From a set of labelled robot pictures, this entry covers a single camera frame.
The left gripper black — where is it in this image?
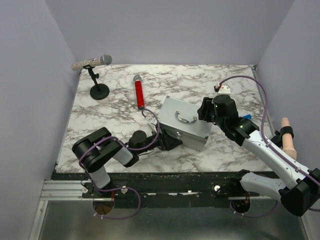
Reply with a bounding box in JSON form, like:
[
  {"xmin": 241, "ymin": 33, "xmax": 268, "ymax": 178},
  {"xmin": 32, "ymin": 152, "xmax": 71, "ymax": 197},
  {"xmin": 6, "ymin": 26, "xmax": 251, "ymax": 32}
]
[{"xmin": 137, "ymin": 127, "xmax": 183, "ymax": 155}]

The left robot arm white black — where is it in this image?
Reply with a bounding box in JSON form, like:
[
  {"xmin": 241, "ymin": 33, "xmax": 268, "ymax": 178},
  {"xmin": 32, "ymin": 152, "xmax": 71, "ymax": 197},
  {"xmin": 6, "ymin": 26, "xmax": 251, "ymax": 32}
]
[{"xmin": 71, "ymin": 127, "xmax": 183, "ymax": 198}]

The red glitter microphone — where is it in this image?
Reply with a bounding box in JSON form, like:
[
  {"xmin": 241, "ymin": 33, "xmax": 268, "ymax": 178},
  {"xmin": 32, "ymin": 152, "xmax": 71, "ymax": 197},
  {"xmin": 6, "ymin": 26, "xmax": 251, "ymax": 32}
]
[{"xmin": 133, "ymin": 75, "xmax": 145, "ymax": 110}]

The blue white small box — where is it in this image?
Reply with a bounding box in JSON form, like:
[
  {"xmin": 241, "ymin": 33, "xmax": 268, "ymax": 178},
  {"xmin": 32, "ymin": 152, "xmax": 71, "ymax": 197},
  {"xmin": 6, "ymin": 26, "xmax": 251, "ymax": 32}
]
[{"xmin": 243, "ymin": 114, "xmax": 252, "ymax": 120}]

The grey metal medicine case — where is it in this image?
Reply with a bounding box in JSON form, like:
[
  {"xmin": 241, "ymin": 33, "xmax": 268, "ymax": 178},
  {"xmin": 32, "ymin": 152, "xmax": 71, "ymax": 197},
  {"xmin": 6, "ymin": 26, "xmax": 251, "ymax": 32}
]
[{"xmin": 158, "ymin": 95, "xmax": 213, "ymax": 151}]

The silver glitter microphone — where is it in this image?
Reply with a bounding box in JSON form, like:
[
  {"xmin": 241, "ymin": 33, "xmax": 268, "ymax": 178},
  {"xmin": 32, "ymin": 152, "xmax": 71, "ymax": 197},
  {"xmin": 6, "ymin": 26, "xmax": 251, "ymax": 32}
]
[{"xmin": 71, "ymin": 54, "xmax": 113, "ymax": 71}]

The black microphone stand left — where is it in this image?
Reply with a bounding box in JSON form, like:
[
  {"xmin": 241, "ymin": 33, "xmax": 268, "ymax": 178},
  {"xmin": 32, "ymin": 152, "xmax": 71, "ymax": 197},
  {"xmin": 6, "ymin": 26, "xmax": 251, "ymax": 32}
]
[{"xmin": 83, "ymin": 64, "xmax": 110, "ymax": 101}]

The purple cable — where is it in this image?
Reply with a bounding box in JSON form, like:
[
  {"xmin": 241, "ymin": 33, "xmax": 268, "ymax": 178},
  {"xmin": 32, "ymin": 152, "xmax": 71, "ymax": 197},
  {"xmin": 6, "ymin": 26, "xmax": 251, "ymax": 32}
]
[
  {"xmin": 217, "ymin": 74, "xmax": 320, "ymax": 218},
  {"xmin": 78, "ymin": 109, "xmax": 161, "ymax": 220}
]

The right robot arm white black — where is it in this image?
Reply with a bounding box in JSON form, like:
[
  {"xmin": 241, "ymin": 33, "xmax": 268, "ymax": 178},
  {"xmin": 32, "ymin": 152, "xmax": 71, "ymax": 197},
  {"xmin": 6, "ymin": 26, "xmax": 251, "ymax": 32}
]
[{"xmin": 197, "ymin": 94, "xmax": 320, "ymax": 217}]

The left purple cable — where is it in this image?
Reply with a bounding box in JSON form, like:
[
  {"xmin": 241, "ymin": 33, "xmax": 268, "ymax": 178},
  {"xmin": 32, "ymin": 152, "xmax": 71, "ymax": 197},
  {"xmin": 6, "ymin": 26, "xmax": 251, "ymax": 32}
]
[{"xmin": 78, "ymin": 109, "xmax": 161, "ymax": 220}]

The beige microphone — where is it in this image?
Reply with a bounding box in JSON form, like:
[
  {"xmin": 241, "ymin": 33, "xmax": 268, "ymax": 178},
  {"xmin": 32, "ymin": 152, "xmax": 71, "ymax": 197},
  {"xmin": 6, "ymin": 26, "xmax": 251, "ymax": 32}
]
[{"xmin": 280, "ymin": 117, "xmax": 297, "ymax": 160}]

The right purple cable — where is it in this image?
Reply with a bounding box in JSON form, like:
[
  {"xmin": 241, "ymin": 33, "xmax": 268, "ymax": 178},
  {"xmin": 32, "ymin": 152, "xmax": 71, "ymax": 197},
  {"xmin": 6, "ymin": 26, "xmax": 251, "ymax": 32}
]
[{"xmin": 217, "ymin": 74, "xmax": 320, "ymax": 218}]

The black mounting rail base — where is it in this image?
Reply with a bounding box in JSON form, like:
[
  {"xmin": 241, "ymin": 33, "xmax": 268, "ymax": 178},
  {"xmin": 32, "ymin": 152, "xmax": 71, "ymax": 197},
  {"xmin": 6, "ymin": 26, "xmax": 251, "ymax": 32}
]
[{"xmin": 51, "ymin": 171, "xmax": 250, "ymax": 209}]

